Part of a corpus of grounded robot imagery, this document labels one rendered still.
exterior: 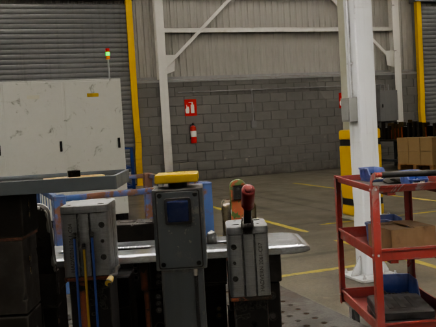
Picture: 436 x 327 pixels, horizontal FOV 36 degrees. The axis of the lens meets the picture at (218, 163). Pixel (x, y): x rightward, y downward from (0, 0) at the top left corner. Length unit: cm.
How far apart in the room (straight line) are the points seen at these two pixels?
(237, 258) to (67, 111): 837
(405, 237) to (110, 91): 669
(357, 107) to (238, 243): 416
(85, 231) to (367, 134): 425
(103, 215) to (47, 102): 830
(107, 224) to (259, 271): 26
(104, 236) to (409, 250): 243
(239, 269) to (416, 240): 239
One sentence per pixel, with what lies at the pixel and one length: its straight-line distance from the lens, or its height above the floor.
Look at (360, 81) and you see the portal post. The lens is 520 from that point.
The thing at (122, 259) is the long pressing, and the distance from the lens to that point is 122.
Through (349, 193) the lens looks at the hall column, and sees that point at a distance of 848.
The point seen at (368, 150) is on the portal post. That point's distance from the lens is 522.
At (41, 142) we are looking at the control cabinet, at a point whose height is 117.
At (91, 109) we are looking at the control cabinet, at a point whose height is 158.
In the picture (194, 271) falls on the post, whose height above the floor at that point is 103.
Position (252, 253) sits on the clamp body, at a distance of 109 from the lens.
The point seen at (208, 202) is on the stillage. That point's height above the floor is 85.
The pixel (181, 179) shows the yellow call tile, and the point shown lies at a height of 115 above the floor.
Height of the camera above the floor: 122
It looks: 3 degrees down
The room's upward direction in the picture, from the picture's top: 3 degrees counter-clockwise
